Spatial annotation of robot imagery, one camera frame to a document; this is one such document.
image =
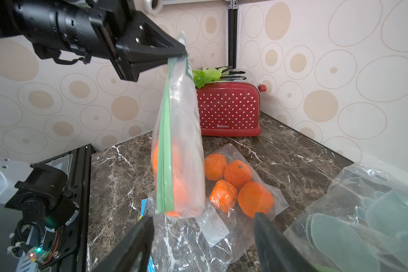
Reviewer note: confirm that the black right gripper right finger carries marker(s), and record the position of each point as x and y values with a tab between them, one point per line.
275	252

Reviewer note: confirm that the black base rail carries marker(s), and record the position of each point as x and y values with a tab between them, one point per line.
54	201

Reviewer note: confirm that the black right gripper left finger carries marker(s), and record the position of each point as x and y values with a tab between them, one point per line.
133	252

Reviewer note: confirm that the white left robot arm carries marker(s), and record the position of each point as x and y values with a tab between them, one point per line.
77	72

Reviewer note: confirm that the blue-seal zip-top bag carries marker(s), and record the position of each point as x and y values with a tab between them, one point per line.
210	238

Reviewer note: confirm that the red polka-dot toaster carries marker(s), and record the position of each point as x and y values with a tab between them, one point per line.
230	106

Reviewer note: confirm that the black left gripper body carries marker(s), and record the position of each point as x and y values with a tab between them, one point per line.
71	31

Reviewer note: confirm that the green plastic lettuce leaf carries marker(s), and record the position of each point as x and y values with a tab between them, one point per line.
203	77

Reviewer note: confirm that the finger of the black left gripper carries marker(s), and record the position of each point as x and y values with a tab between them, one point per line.
145	45

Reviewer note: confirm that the black left corner post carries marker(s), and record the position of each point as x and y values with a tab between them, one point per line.
232	32

